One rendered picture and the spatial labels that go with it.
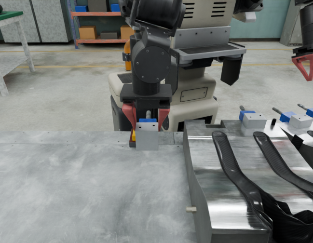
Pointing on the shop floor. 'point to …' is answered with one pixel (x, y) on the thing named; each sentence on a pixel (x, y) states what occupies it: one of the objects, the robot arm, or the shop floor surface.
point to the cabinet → (292, 27)
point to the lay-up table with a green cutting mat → (6, 67)
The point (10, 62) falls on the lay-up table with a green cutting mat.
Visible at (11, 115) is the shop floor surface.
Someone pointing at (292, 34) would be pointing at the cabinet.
